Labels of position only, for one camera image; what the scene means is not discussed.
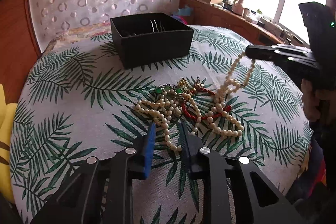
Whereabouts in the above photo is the long white pearl necklace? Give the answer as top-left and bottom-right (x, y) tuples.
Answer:
(135, 93), (184, 152)

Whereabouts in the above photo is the red cord gold bead bracelet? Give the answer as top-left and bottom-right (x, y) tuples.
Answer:
(180, 87), (233, 121)

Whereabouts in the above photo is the black cardboard jewelry box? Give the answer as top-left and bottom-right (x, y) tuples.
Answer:
(110, 12), (194, 69)

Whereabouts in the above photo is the person's right hand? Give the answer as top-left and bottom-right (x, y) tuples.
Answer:
(301, 79), (335, 124)

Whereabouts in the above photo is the pink bottle on cabinet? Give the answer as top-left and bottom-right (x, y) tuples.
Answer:
(232, 0), (244, 16)

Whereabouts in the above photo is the wooden sideboard cabinet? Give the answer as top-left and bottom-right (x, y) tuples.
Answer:
(179, 0), (284, 46)

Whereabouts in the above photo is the gold flower earring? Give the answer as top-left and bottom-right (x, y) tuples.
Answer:
(194, 82), (207, 92)

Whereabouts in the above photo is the teal cloth by bed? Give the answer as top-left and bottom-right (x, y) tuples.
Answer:
(174, 5), (194, 17)

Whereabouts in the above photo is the palm leaf print bedsheet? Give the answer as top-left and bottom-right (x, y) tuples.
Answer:
(10, 26), (311, 223)

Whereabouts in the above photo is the yellow plush toy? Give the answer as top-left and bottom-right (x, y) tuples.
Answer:
(0, 85), (17, 203)

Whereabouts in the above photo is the wooden headboard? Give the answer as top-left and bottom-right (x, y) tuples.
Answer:
(1, 0), (42, 103)

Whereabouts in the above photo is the floral quilt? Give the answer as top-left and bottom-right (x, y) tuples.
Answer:
(42, 22), (112, 55)

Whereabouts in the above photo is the gold ring ornament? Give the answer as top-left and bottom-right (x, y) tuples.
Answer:
(178, 78), (190, 92)

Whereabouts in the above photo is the green stone bracelet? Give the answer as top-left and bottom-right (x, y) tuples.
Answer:
(154, 84), (186, 97)

